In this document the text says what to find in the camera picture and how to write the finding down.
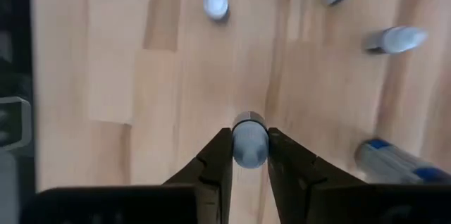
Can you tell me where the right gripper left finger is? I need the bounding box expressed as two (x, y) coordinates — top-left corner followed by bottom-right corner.
(20, 127), (234, 224)

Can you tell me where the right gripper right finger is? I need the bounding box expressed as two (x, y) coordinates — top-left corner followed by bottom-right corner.
(267, 127), (451, 224)

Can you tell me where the large blue food colouring bottle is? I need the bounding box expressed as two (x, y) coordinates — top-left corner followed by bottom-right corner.
(354, 138), (451, 185)

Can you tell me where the grey table-level camera box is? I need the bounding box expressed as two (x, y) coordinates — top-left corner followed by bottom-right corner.
(0, 96), (32, 151)

